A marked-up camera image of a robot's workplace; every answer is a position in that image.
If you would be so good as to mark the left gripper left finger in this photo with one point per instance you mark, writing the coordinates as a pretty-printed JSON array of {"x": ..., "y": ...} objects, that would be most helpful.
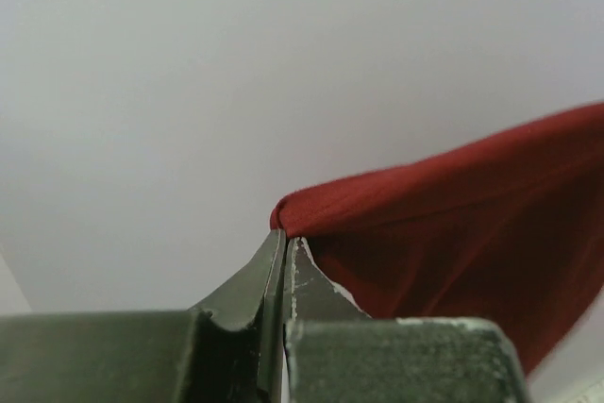
[{"x": 225, "y": 348}]

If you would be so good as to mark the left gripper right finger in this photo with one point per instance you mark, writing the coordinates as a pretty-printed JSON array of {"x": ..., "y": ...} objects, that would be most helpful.
[{"x": 336, "y": 352}]

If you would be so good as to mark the dark red t shirt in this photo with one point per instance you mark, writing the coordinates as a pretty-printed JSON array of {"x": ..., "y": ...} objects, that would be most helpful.
[{"x": 508, "y": 228}]

